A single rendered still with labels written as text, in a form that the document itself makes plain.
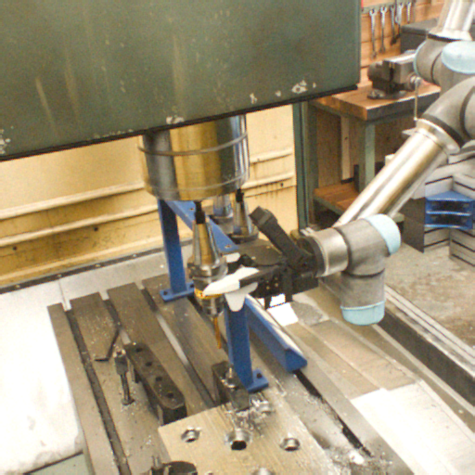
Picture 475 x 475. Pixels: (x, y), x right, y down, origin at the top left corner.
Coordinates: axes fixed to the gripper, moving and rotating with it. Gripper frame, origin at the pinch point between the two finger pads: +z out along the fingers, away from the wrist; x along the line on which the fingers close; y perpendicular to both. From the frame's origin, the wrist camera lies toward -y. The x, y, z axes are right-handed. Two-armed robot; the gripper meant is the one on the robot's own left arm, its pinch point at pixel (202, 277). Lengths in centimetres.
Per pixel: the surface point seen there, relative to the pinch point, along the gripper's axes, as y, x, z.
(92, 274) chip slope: 44, 99, 1
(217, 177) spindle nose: -19.0, -8.0, -1.2
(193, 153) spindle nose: -22.9, -7.4, 1.6
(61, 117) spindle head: -31.8, -11.6, 18.0
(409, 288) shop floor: 128, 153, -161
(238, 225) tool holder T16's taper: 4.3, 23.1, -16.8
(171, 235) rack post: 21, 62, -14
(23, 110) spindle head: -33.1, -11.4, 21.7
